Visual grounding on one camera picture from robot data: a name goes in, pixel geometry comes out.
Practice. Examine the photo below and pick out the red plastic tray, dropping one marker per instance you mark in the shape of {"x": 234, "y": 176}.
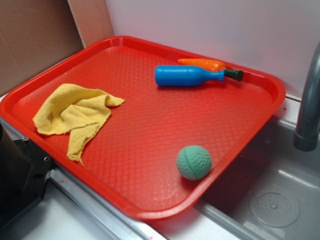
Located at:
{"x": 132, "y": 161}

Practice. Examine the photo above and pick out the grey faucet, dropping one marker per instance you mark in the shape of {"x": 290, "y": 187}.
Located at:
{"x": 307, "y": 129}

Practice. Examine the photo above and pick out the orange toy carrot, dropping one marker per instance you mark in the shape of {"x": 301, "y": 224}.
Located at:
{"x": 213, "y": 66}

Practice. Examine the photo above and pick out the brown cardboard panel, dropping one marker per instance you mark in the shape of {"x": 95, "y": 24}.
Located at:
{"x": 37, "y": 34}

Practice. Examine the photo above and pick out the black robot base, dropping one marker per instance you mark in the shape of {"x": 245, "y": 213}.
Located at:
{"x": 24, "y": 173}

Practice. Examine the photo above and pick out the yellow cloth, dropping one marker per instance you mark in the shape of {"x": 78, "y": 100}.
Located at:
{"x": 80, "y": 112}

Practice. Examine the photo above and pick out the blue plastic bottle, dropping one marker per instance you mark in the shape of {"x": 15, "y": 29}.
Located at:
{"x": 185, "y": 75}

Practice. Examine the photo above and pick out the grey toy sink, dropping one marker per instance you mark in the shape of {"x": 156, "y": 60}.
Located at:
{"x": 271, "y": 191}

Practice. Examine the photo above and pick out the green dimpled ball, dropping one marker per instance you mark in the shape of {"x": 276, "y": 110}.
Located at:
{"x": 194, "y": 162}

